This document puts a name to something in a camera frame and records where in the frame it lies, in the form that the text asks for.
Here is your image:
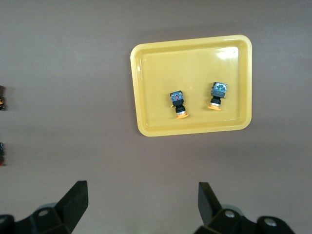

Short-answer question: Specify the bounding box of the red button orange contact block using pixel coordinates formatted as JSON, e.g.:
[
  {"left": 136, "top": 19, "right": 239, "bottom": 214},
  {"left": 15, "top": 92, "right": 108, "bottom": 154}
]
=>
[{"left": 0, "top": 85, "right": 6, "bottom": 112}]

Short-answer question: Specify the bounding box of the yellow button red-marked block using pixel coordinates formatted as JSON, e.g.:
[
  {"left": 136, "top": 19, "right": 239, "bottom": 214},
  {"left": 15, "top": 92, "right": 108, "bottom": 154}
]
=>
[{"left": 169, "top": 90, "right": 190, "bottom": 120}]

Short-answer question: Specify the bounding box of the brown table cover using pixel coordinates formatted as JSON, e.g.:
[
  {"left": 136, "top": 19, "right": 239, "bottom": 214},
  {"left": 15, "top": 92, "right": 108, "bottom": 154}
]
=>
[{"left": 0, "top": 0, "right": 312, "bottom": 234}]

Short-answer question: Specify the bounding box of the yellow button green-marked block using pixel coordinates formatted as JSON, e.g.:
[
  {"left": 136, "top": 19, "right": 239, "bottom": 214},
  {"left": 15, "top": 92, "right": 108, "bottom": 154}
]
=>
[{"left": 207, "top": 81, "right": 229, "bottom": 112}]

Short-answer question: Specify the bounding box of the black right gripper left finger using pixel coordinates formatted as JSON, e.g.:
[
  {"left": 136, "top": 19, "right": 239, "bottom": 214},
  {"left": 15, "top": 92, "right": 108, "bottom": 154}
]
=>
[{"left": 0, "top": 180, "right": 89, "bottom": 234}]

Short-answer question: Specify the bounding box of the yellow plastic tray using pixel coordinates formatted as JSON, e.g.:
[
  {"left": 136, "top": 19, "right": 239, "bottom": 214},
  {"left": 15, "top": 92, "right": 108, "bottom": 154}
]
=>
[{"left": 130, "top": 34, "right": 253, "bottom": 137}]

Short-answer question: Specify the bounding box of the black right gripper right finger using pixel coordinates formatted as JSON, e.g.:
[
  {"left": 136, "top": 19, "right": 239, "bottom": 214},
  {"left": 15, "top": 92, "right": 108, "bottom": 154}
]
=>
[{"left": 195, "top": 181, "right": 297, "bottom": 234}]

